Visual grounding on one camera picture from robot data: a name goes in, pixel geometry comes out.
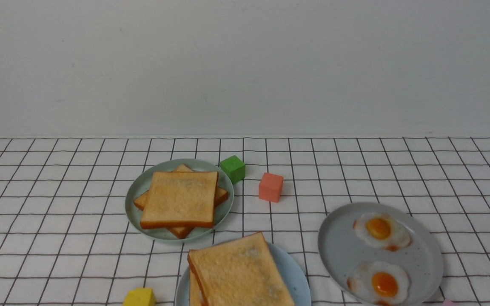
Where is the light blue sandwich plate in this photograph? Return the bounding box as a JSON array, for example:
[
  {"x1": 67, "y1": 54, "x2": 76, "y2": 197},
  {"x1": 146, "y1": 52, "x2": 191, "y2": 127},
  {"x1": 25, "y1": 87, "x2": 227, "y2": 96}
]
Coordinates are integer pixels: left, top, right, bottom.
[{"x1": 174, "y1": 243, "x2": 312, "y2": 306}]

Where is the green foam cube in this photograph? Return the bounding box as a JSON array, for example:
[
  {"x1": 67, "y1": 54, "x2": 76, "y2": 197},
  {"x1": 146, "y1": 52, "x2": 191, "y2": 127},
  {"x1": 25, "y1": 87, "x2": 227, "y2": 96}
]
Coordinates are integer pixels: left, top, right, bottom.
[{"x1": 219, "y1": 155, "x2": 246, "y2": 184}]

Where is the orange foam cube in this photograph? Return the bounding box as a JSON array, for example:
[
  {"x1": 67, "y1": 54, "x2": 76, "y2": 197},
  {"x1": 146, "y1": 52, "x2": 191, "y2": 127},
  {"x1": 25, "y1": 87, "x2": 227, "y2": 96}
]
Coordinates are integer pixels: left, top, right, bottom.
[{"x1": 258, "y1": 173, "x2": 284, "y2": 203}]

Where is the light green bread plate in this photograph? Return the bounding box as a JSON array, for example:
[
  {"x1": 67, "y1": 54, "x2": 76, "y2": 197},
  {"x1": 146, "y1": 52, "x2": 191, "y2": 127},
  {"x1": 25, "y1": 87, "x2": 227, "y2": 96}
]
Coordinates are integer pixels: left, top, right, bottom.
[{"x1": 125, "y1": 159, "x2": 235, "y2": 244}]

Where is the grey egg plate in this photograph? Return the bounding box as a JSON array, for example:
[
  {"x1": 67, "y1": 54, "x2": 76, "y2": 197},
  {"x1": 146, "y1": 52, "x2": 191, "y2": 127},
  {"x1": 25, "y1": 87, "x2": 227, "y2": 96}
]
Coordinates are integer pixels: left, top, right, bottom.
[{"x1": 318, "y1": 203, "x2": 444, "y2": 306}]

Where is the back fried egg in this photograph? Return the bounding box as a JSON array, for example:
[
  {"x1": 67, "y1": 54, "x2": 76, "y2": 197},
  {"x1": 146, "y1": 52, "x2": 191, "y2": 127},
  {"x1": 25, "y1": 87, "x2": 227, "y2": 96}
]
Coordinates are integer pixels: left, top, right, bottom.
[{"x1": 353, "y1": 212, "x2": 412, "y2": 252}]

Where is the fried egg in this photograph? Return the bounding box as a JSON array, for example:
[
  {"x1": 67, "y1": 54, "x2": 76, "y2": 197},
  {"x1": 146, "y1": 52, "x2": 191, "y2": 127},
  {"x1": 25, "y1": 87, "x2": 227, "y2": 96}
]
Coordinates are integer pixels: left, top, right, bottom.
[
  {"x1": 347, "y1": 261, "x2": 410, "y2": 306},
  {"x1": 353, "y1": 212, "x2": 412, "y2": 252}
]

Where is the yellow foam cube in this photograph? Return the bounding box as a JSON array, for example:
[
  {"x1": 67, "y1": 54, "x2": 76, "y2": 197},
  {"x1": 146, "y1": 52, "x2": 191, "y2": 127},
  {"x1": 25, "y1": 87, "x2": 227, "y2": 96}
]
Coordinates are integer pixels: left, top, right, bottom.
[{"x1": 122, "y1": 287, "x2": 156, "y2": 306}]

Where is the front fried egg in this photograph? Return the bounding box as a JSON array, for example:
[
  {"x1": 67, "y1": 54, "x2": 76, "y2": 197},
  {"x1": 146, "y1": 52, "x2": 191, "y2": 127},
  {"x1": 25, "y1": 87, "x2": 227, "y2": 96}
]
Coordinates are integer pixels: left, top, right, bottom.
[{"x1": 347, "y1": 261, "x2": 410, "y2": 306}]

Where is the white grid-pattern tablecloth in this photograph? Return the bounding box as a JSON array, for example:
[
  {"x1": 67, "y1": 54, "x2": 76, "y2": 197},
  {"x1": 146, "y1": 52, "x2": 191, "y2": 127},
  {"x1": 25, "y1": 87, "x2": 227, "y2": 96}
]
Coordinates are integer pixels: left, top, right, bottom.
[{"x1": 0, "y1": 137, "x2": 490, "y2": 306}]

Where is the pink foam cube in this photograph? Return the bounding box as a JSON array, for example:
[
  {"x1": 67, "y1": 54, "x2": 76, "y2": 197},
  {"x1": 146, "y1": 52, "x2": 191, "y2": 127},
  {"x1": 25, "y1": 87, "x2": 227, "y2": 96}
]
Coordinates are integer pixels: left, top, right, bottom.
[{"x1": 441, "y1": 300, "x2": 459, "y2": 306}]

